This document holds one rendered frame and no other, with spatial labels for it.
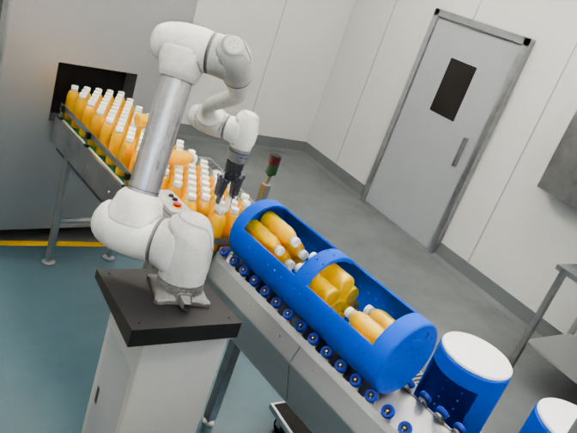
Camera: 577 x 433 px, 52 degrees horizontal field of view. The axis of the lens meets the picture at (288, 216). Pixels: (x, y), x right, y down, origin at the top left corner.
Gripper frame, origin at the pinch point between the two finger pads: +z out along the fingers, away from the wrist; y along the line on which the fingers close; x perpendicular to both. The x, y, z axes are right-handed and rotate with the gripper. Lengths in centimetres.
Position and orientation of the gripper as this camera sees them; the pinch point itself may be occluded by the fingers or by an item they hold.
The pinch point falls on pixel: (222, 204)
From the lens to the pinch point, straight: 252.4
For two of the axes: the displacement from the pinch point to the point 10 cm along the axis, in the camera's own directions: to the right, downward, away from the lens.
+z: -3.1, 8.8, 3.7
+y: 7.4, -0.2, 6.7
